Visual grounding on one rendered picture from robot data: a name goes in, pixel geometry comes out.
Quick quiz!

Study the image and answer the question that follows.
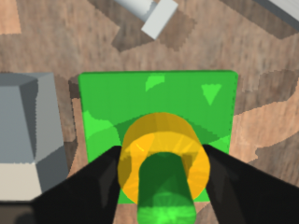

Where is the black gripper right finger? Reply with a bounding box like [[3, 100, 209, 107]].
[[201, 144, 299, 224]]

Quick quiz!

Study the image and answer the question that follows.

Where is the yellow round nut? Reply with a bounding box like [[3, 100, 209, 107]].
[[118, 112, 210, 204]]

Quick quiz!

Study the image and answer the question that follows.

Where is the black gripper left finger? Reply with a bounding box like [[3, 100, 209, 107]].
[[0, 146, 122, 224]]

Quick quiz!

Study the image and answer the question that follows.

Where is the green square plate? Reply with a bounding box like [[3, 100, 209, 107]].
[[78, 70, 238, 224]]

